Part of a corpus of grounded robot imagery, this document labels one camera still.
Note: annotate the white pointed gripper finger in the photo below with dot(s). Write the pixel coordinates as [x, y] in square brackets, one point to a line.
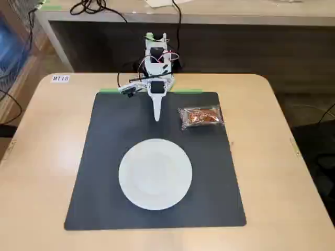
[157, 107]

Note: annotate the packaged donut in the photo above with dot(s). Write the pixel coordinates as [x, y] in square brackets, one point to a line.
[201, 117]

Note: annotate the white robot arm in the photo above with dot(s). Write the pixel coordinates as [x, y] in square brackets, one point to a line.
[158, 69]

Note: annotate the white round dish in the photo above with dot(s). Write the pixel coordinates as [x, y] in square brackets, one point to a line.
[155, 174]

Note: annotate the green tape strip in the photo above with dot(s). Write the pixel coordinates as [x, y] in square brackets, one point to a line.
[188, 91]
[109, 90]

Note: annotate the white paper sheet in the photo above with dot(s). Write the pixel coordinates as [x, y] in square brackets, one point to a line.
[158, 2]

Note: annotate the dark grey mat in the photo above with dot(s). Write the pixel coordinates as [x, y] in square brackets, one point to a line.
[104, 183]

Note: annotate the white label with MT18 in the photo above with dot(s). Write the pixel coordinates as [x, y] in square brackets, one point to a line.
[60, 78]

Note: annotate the beige desk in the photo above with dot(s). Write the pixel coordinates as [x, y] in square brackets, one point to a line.
[235, 15]

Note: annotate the metal table hinge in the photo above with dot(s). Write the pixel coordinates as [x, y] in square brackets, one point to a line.
[11, 145]
[295, 147]

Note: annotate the blue translucent bin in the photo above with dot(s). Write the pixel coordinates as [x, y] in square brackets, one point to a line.
[11, 47]

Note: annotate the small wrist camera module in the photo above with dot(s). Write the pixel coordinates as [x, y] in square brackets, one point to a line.
[127, 90]

